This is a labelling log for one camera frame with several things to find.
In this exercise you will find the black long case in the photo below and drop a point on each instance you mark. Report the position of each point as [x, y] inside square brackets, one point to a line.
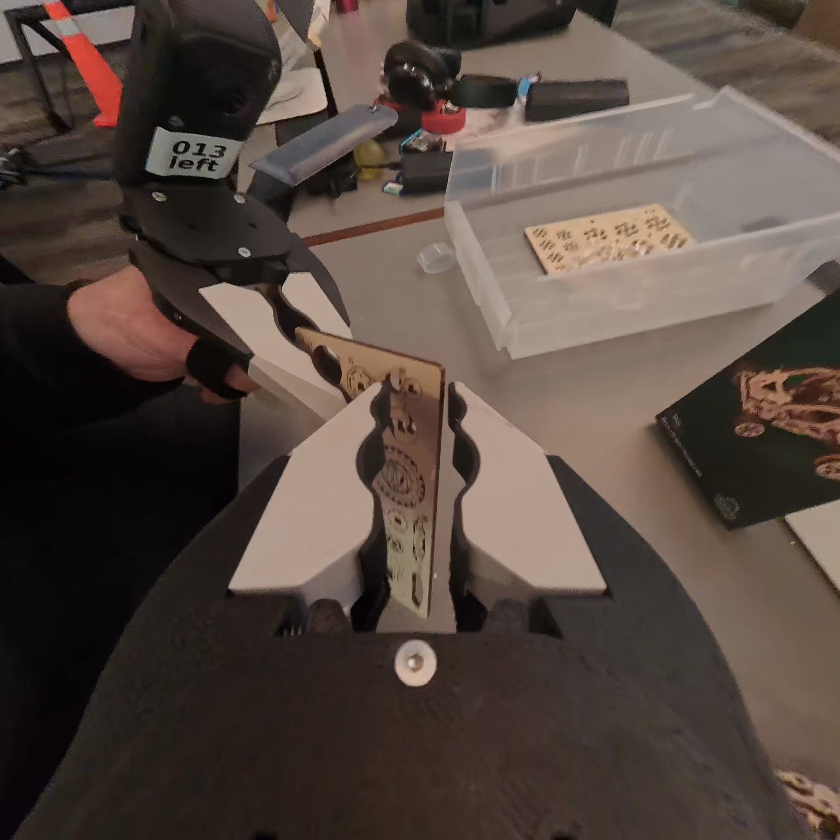
[577, 100]

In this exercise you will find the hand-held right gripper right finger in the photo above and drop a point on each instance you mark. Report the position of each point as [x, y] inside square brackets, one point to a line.
[525, 525]

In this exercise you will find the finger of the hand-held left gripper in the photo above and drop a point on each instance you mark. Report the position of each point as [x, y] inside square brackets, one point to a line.
[249, 315]
[315, 298]

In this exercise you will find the red tape roll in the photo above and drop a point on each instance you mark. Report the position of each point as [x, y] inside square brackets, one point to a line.
[443, 120]

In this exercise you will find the person's left forearm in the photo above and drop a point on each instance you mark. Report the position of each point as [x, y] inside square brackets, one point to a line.
[33, 341]

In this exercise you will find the black power adapter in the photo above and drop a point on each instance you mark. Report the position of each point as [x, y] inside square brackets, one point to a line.
[426, 172]

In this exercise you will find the yellow ball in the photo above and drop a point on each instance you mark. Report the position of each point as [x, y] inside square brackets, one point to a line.
[369, 157]

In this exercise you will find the striped orange traffic cone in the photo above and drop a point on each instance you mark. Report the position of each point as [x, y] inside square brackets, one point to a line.
[92, 72]

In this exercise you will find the white tablet stand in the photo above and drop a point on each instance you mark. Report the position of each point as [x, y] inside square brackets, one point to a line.
[295, 98]

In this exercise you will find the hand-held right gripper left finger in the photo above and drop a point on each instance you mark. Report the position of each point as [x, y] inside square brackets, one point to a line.
[308, 518]

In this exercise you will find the magenta water bottle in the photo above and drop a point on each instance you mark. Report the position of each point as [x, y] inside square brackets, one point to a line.
[346, 5]

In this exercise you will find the grey long case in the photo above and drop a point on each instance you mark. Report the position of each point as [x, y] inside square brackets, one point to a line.
[315, 148]

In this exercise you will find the wooden sheet piece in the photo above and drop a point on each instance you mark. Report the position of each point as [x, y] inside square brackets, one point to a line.
[426, 420]

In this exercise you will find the person's left hand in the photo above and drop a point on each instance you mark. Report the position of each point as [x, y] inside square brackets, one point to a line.
[124, 321]

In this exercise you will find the black headphones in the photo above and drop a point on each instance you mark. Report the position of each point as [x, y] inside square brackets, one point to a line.
[413, 69]

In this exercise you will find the clear plastic bin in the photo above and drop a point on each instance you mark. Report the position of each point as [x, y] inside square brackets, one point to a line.
[656, 308]

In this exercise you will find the dark model kit box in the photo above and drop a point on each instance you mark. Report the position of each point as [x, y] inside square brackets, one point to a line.
[754, 446]

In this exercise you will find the black bag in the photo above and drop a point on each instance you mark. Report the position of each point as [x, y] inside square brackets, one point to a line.
[499, 19]

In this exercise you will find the white mat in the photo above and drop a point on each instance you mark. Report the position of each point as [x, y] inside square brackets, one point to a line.
[820, 538]

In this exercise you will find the patterned wooden parts sheet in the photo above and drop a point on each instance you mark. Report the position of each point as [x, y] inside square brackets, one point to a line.
[610, 239]

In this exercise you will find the clear plastic cap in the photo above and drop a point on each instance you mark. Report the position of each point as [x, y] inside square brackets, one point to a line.
[436, 257]

